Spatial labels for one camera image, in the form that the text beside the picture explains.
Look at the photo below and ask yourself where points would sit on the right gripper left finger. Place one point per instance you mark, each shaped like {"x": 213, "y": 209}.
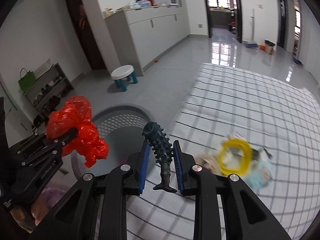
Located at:
{"x": 144, "y": 161}

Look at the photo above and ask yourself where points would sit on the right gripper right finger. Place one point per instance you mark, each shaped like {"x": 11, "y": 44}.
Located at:
{"x": 178, "y": 166}

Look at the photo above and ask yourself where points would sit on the dark spiky toy fish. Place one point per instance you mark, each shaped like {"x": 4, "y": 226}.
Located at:
{"x": 163, "y": 150}

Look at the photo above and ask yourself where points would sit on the red plastic bag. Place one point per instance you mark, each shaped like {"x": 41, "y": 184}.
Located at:
{"x": 73, "y": 125}

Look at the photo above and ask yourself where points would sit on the grey perforated trash basket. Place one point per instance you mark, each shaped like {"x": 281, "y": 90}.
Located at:
{"x": 121, "y": 128}

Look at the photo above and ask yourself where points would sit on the crumpled beige tissue wad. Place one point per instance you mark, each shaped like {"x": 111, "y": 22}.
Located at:
{"x": 210, "y": 162}

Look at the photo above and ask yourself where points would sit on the purple fluffy rug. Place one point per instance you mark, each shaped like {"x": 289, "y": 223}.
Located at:
{"x": 52, "y": 196}

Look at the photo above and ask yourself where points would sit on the grey shoe rack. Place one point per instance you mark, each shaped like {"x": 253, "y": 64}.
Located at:
{"x": 47, "y": 91}

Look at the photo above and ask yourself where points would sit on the green handbag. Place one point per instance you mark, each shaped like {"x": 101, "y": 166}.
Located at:
{"x": 27, "y": 79}

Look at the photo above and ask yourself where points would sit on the light blue wrapper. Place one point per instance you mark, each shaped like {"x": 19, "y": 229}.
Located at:
{"x": 260, "y": 172}

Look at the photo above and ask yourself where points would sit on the white teal stool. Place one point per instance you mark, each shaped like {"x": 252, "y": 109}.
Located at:
{"x": 121, "y": 73}

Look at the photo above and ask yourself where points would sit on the white grey sideboard cabinet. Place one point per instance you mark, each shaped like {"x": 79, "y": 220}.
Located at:
{"x": 141, "y": 36}

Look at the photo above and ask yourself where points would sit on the dark brown entrance door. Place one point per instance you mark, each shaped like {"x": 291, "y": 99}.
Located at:
{"x": 84, "y": 33}

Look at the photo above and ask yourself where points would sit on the blue dustpan with broom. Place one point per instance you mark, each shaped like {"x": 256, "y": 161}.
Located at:
{"x": 251, "y": 43}

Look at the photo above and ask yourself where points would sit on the red scooter in hallway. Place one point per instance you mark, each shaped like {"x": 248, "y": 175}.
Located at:
{"x": 232, "y": 27}

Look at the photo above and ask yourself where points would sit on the small waste bin black liner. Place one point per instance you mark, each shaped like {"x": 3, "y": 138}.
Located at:
{"x": 269, "y": 47}

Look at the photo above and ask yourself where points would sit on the white microwave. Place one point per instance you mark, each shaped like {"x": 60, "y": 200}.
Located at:
{"x": 167, "y": 2}

